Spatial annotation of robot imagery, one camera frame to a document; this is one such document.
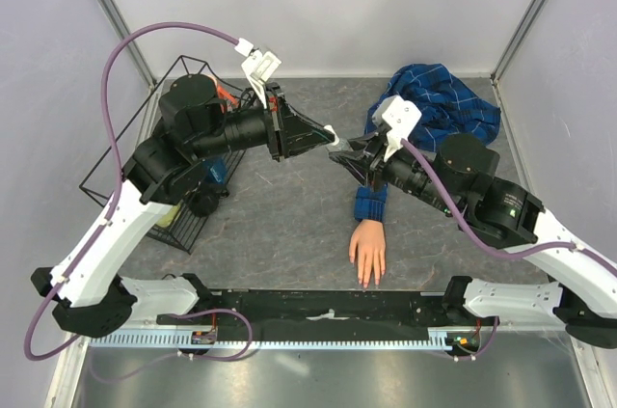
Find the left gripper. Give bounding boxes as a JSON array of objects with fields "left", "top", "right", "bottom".
[{"left": 194, "top": 84, "right": 336, "bottom": 164}]

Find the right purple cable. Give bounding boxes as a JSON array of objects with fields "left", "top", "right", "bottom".
[{"left": 399, "top": 137, "right": 617, "bottom": 284}]

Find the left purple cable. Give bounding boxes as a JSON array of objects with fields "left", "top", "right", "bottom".
[{"left": 23, "top": 21, "right": 256, "bottom": 361}]

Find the purple cable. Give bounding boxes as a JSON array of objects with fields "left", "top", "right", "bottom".
[
  {"left": 23, "top": 21, "right": 256, "bottom": 361},
  {"left": 399, "top": 137, "right": 617, "bottom": 284}
]

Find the blue glass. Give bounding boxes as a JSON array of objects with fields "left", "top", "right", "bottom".
[{"left": 204, "top": 158, "right": 228, "bottom": 184}]

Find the light blue cable duct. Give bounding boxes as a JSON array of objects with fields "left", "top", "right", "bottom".
[{"left": 91, "top": 320, "right": 481, "bottom": 350}]

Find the black wire dish rack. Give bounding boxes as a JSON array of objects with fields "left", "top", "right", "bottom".
[{"left": 78, "top": 55, "right": 256, "bottom": 255}]

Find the aluminium corner post right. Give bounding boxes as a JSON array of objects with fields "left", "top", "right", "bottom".
[{"left": 490, "top": 0, "right": 549, "bottom": 85}]

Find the mannequin hand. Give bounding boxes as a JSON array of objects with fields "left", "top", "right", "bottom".
[{"left": 349, "top": 220, "right": 386, "bottom": 288}]

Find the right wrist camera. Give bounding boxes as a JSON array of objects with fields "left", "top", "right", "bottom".
[{"left": 372, "top": 95, "right": 421, "bottom": 162}]

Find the aluminium corner post left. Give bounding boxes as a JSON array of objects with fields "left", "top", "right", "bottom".
[{"left": 97, "top": 0, "right": 157, "bottom": 87}]

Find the blue plaid shirt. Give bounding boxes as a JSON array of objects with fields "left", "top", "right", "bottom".
[{"left": 354, "top": 62, "right": 502, "bottom": 224}]

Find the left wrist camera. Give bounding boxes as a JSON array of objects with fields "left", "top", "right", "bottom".
[{"left": 234, "top": 38, "right": 282, "bottom": 109}]

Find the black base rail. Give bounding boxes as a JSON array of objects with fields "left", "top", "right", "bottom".
[{"left": 115, "top": 273, "right": 502, "bottom": 344}]

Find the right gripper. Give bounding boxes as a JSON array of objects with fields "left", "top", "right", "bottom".
[{"left": 332, "top": 125, "right": 461, "bottom": 215}]

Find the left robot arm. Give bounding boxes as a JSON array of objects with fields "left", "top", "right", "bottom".
[{"left": 31, "top": 74, "right": 337, "bottom": 338}]

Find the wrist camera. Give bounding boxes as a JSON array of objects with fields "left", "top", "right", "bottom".
[
  {"left": 372, "top": 95, "right": 421, "bottom": 162},
  {"left": 234, "top": 38, "right": 282, "bottom": 109}
]

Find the yellow mug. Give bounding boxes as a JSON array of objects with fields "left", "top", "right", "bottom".
[{"left": 156, "top": 204, "right": 181, "bottom": 229}]

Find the aluminium corner post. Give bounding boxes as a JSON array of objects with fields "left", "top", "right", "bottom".
[
  {"left": 97, "top": 0, "right": 157, "bottom": 87},
  {"left": 490, "top": 0, "right": 549, "bottom": 85}
]

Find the orange mug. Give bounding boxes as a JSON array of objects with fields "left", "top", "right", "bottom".
[{"left": 207, "top": 74, "right": 239, "bottom": 109}]

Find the white nail polish cap brush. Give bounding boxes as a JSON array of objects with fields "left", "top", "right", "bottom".
[{"left": 323, "top": 124, "right": 340, "bottom": 146}]

